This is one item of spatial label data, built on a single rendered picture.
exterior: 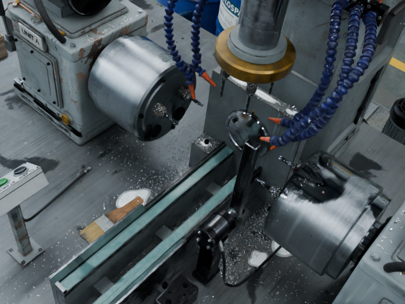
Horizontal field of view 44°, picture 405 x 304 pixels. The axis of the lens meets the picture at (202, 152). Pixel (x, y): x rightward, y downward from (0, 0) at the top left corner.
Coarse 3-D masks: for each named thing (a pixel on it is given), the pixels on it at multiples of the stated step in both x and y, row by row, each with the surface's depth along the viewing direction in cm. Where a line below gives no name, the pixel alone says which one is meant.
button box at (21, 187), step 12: (36, 168) 115; (12, 180) 113; (24, 180) 113; (36, 180) 115; (0, 192) 110; (12, 192) 112; (24, 192) 114; (36, 192) 116; (0, 204) 110; (12, 204) 112; (0, 216) 110
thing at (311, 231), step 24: (312, 168) 113; (336, 168) 114; (288, 192) 112; (312, 192) 110; (336, 192) 109; (360, 192) 109; (288, 216) 112; (312, 216) 109; (336, 216) 107; (360, 216) 107; (288, 240) 114; (312, 240) 110; (336, 240) 107; (360, 240) 107; (312, 264) 113; (336, 264) 109
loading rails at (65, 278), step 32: (224, 160) 146; (160, 192) 133; (192, 192) 140; (224, 192) 137; (128, 224) 127; (160, 224) 135; (192, 224) 129; (96, 256) 120; (128, 256) 130; (160, 256) 122; (64, 288) 113; (96, 288) 123; (128, 288) 115; (160, 288) 127
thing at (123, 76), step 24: (120, 48) 135; (144, 48) 135; (96, 72) 135; (120, 72) 132; (144, 72) 130; (168, 72) 131; (192, 72) 141; (96, 96) 138; (120, 96) 132; (144, 96) 129; (168, 96) 137; (120, 120) 136; (144, 120) 134; (168, 120) 144
